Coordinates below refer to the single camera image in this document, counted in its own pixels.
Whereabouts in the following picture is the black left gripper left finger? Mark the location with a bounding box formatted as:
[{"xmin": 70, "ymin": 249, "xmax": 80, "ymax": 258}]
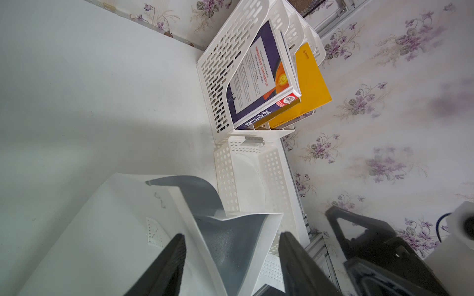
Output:
[{"xmin": 125, "ymin": 234, "xmax": 186, "ymax": 296}]

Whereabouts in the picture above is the yellow folder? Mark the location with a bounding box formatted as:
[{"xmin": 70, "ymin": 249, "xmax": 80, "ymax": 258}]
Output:
[{"xmin": 253, "ymin": 43, "xmax": 332, "ymax": 130}]

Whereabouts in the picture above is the white plastic file organizer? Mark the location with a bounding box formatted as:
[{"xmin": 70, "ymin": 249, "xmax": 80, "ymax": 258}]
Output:
[{"xmin": 197, "ymin": 0, "xmax": 326, "ymax": 145}]

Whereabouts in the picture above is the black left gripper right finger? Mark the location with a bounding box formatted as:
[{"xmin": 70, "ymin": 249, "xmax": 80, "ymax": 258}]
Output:
[{"xmin": 278, "ymin": 232, "xmax": 342, "ymax": 296}]

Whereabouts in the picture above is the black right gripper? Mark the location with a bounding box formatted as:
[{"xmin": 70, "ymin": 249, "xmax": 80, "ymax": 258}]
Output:
[{"xmin": 325, "ymin": 206, "xmax": 450, "ymax": 296}]

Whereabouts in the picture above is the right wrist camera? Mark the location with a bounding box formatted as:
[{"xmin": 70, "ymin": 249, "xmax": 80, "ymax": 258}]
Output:
[{"xmin": 425, "ymin": 201, "xmax": 474, "ymax": 296}]

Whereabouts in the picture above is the purple white book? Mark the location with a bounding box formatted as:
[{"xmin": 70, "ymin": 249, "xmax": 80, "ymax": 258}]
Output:
[{"xmin": 227, "ymin": 21, "xmax": 301, "ymax": 130}]

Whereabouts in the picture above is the white insulated delivery bag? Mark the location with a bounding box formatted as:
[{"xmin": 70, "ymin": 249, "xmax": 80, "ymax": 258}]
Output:
[{"xmin": 20, "ymin": 173, "xmax": 283, "ymax": 296}]

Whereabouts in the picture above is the white perforated plastic tray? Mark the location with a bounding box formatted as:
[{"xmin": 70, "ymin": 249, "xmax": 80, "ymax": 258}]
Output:
[{"xmin": 214, "ymin": 136, "xmax": 309, "ymax": 292}]

